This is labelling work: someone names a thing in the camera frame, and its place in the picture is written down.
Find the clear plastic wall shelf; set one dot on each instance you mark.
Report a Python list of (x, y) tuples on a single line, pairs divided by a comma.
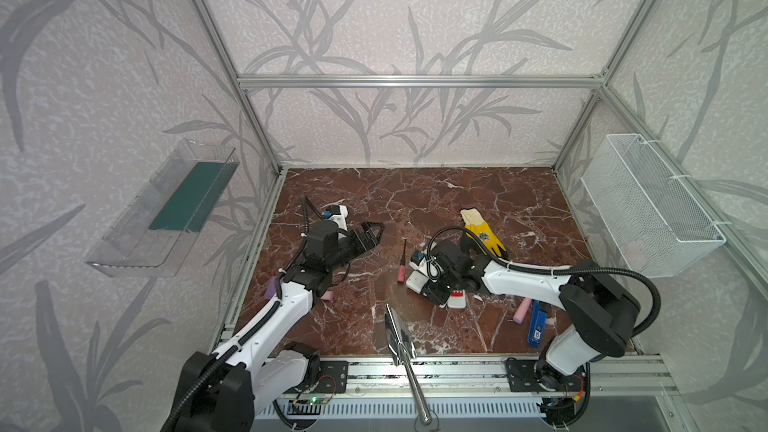
[(159, 228)]

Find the blue lighter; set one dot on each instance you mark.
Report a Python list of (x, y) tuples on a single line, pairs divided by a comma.
[(537, 326)]

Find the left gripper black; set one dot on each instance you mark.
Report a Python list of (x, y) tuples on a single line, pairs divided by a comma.
[(357, 239)]

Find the purple object left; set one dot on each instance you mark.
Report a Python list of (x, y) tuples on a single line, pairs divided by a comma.
[(273, 289)]

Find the metal camera pole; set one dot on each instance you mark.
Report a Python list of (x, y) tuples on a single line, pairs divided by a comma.
[(403, 352)]

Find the pink cylinder right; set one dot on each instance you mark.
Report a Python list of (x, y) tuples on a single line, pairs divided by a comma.
[(522, 311)]

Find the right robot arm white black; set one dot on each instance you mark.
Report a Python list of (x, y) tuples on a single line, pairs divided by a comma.
[(607, 306)]

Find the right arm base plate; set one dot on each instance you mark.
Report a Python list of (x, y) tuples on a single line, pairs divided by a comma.
[(528, 375)]

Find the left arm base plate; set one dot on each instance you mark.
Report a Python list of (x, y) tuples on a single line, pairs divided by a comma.
[(326, 377)]

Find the red white remote control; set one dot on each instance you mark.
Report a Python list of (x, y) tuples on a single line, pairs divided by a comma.
[(457, 300)]

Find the red handled screwdriver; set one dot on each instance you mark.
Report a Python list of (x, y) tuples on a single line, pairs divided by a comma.
[(401, 275)]

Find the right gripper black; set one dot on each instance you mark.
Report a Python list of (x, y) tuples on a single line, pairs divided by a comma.
[(435, 287)]

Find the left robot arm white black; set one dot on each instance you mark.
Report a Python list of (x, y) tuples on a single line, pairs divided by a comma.
[(226, 389)]

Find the white wire basket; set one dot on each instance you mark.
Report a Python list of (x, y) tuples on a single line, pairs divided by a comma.
[(657, 225)]

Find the yellow work glove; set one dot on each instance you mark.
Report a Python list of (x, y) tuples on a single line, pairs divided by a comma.
[(474, 221)]

